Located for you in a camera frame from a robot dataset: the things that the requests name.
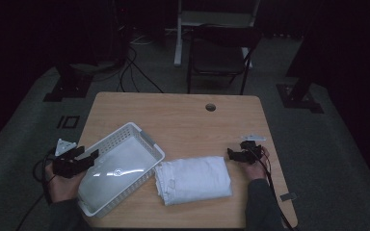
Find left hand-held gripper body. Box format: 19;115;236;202
51;138;88;179

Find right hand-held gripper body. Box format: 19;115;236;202
239;134;267;166

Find white plastic basket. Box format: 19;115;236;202
76;121;166;219

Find white cloth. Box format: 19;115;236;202
153;155;233;207

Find person's right hand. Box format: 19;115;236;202
242;147;271;182

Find person's left hand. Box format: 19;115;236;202
44;162;85;204

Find black stand base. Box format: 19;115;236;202
42;62;94;103
276;54;325;115

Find black folding chair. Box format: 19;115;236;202
186;24;263;96

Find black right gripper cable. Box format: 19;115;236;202
250;147;297;231

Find black floor cables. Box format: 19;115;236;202
92;28;166;94

